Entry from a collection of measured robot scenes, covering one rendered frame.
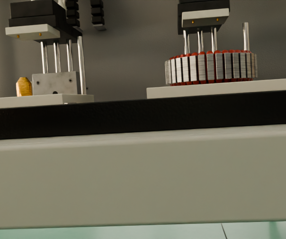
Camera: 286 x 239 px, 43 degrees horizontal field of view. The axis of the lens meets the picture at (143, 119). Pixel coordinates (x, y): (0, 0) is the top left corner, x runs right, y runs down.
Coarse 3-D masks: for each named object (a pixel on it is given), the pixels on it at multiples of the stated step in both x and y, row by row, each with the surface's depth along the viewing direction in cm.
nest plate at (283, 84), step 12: (204, 84) 38; (216, 84) 37; (228, 84) 37; (240, 84) 37; (252, 84) 37; (264, 84) 37; (276, 84) 37; (156, 96) 38; (168, 96) 38; (180, 96) 38
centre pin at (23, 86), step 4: (20, 80) 46; (24, 80) 46; (28, 80) 47; (16, 84) 47; (20, 84) 46; (24, 84) 46; (28, 84) 47; (20, 88) 46; (24, 88) 46; (28, 88) 47; (20, 92) 46; (24, 92) 46; (28, 92) 47
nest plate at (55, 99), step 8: (24, 96) 40; (32, 96) 39; (40, 96) 39; (48, 96) 39; (56, 96) 39; (64, 96) 40; (72, 96) 43; (80, 96) 47; (88, 96) 50; (0, 104) 40; (8, 104) 40; (16, 104) 40; (24, 104) 40; (32, 104) 39; (40, 104) 39; (48, 104) 39; (56, 104) 39
